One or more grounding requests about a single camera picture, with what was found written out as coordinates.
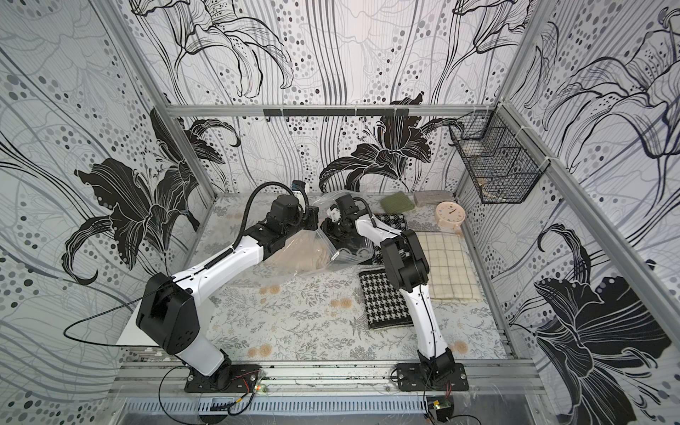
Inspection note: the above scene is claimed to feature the clear plastic vacuum bag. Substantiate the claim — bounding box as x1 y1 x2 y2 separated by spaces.
201 189 384 283

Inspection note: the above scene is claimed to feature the beige fluffy cloth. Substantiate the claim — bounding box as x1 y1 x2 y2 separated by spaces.
274 231 331 274

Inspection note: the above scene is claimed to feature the black patterned cloth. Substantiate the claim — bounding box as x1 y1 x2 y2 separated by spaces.
367 214 409 266

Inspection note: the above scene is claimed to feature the green scarf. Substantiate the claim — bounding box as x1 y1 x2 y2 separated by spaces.
380 191 415 214

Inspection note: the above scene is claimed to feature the black white houndstooth scarf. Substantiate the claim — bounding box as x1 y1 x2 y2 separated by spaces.
359 269 414 330

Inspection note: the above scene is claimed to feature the cream checked scarf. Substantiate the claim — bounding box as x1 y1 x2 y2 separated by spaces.
416 232 483 303

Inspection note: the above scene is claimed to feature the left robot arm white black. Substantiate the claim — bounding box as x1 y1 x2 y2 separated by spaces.
136 187 319 391

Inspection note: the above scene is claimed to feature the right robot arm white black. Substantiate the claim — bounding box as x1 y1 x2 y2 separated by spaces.
322 193 455 378

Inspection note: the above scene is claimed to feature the grey sponge block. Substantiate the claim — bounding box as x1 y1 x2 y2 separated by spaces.
414 191 454 206

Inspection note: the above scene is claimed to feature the pink round clock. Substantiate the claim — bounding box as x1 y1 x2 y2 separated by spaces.
435 201 467 233

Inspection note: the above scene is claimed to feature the white box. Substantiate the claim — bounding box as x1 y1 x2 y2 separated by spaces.
115 302 158 348

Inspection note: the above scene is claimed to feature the small green circuit board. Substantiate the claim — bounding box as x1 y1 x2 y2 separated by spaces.
426 398 454 424

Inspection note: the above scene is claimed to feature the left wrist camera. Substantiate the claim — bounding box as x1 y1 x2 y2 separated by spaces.
291 180 306 193

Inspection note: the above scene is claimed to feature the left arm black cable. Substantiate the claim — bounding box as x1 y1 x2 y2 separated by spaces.
62 181 312 425

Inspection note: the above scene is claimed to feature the black wall bar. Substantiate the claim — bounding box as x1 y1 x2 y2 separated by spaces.
262 107 411 117

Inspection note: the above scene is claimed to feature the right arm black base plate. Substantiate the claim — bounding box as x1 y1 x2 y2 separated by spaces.
390 363 469 392

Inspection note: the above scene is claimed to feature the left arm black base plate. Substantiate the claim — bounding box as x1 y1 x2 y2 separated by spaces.
184 364 261 394

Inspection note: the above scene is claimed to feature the black wire basket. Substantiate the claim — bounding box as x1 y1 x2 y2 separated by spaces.
448 106 545 205

